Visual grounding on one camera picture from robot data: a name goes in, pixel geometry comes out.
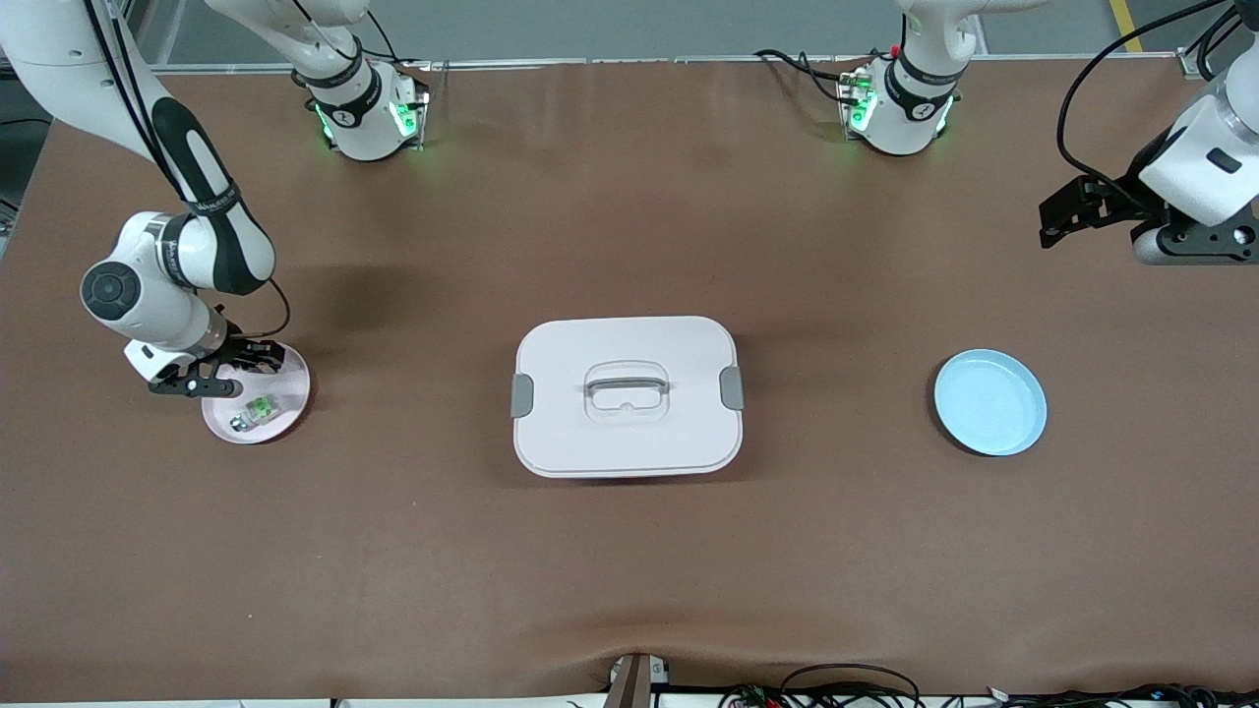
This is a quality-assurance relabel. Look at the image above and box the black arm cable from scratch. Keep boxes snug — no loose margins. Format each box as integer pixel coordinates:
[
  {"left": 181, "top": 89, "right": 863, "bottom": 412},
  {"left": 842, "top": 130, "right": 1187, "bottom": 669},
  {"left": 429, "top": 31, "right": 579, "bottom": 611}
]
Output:
[
  {"left": 1056, "top": 0, "right": 1230, "bottom": 207},
  {"left": 84, "top": 0, "right": 293, "bottom": 342}
]

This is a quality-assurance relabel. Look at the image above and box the aluminium frame profile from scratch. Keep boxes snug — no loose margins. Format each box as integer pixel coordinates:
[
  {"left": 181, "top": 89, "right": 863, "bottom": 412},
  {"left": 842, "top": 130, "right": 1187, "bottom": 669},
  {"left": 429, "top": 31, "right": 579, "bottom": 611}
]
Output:
[{"left": 1178, "top": 0, "right": 1259, "bottom": 80}]

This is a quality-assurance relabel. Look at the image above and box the black base power cable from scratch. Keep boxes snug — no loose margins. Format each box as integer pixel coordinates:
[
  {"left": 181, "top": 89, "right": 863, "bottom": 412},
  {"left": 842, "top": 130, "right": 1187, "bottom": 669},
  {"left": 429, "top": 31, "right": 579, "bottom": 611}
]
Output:
[
  {"left": 339, "top": 8, "right": 401, "bottom": 66},
  {"left": 755, "top": 49, "right": 857, "bottom": 104}
]

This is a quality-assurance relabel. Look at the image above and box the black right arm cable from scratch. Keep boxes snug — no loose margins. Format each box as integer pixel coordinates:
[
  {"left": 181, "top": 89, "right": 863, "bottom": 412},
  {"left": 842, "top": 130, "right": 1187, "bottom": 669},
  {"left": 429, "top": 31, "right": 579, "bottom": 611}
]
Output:
[{"left": 84, "top": 0, "right": 293, "bottom": 342}]

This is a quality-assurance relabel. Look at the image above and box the light blue round plate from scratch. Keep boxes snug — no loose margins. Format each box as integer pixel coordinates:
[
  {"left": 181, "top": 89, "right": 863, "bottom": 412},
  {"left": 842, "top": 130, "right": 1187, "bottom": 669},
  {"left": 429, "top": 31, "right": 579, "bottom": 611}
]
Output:
[{"left": 933, "top": 349, "right": 1049, "bottom": 457}]

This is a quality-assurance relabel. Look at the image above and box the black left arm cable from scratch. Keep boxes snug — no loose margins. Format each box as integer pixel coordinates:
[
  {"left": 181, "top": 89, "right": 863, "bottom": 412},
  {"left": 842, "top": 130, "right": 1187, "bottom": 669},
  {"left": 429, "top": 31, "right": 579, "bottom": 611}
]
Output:
[{"left": 1056, "top": 0, "right": 1230, "bottom": 207}]

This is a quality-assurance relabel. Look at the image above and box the pink round plate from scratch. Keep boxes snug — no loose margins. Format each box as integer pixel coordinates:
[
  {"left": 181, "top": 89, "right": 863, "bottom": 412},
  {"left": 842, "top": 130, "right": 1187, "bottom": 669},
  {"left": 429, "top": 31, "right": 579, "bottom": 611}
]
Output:
[{"left": 202, "top": 341, "right": 312, "bottom": 445}]

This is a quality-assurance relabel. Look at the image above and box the aluminium table edge rail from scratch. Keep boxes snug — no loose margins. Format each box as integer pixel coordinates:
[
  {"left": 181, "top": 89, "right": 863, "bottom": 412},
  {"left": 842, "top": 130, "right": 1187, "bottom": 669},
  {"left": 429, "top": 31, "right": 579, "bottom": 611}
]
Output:
[{"left": 148, "top": 54, "right": 1186, "bottom": 78}]

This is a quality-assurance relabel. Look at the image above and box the black looped cable bundle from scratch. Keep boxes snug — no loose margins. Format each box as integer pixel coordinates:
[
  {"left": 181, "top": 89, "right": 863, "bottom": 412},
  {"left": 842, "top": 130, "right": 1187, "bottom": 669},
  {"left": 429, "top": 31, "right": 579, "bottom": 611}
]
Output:
[{"left": 721, "top": 664, "right": 923, "bottom": 708}]

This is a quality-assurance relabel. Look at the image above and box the metal table edge bracket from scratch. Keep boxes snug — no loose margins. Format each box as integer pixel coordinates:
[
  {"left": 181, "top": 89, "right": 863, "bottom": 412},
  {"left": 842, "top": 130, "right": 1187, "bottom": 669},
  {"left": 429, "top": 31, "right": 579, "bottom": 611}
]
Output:
[{"left": 607, "top": 652, "right": 672, "bottom": 708}]

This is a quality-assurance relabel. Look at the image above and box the brown table mat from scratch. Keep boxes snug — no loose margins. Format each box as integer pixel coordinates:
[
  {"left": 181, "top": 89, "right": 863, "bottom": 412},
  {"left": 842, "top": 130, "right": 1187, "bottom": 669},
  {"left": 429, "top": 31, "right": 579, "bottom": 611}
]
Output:
[{"left": 0, "top": 54, "right": 1259, "bottom": 704}]

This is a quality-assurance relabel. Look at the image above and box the white lidded storage box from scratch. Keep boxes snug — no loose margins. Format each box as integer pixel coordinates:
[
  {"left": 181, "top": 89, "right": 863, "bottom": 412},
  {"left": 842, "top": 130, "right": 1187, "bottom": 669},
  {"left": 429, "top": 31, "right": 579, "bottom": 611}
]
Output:
[{"left": 510, "top": 316, "right": 746, "bottom": 480}]

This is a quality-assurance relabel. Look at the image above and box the green clear switch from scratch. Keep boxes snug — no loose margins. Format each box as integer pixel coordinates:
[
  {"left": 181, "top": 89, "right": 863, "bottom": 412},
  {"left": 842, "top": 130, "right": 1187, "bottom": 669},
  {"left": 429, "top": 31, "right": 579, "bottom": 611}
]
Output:
[{"left": 229, "top": 393, "right": 288, "bottom": 435}]

